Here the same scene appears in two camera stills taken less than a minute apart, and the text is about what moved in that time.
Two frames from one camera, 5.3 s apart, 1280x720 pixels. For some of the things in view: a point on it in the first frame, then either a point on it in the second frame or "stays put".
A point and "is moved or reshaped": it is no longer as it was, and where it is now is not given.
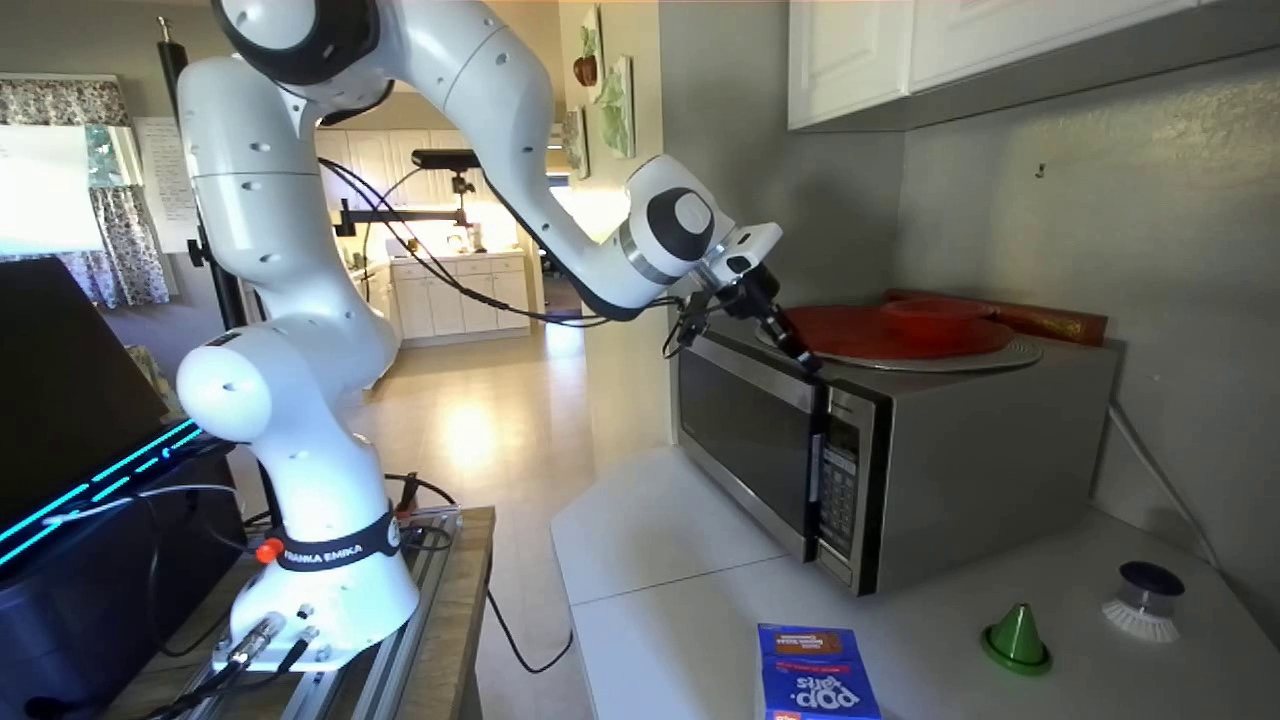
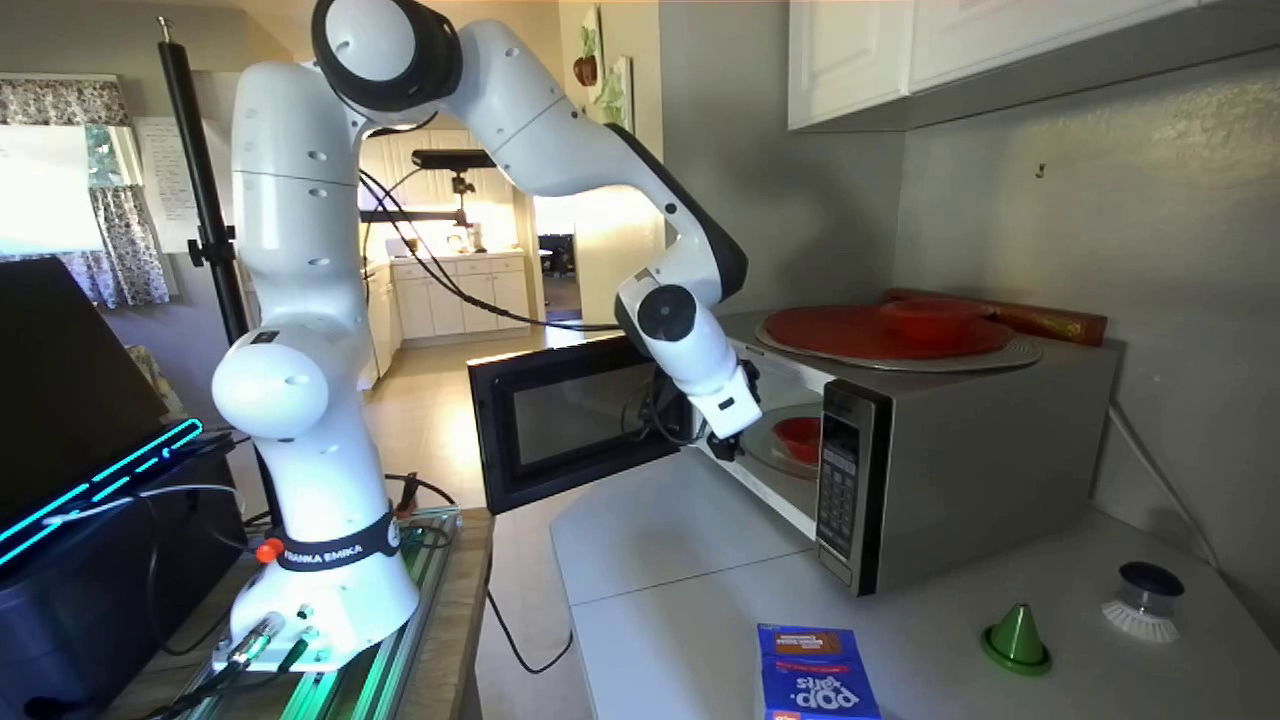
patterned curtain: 120,255 stays put
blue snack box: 813,673 stays put
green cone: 1017,640 stays put
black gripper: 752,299 to 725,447
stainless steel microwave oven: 919,464 is moved or reshaped
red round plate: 898,331 stays put
